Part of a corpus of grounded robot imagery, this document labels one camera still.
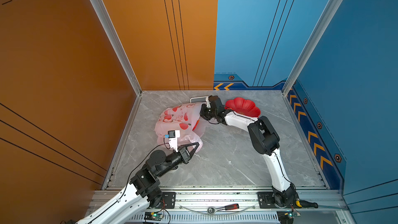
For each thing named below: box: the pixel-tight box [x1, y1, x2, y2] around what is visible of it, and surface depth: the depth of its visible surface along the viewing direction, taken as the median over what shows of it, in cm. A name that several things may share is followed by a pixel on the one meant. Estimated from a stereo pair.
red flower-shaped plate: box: [224, 96, 261, 118], surface depth 111 cm
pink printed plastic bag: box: [154, 102, 207, 154], surface depth 84 cm
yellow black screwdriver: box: [295, 198, 319, 209], surface depth 72 cm
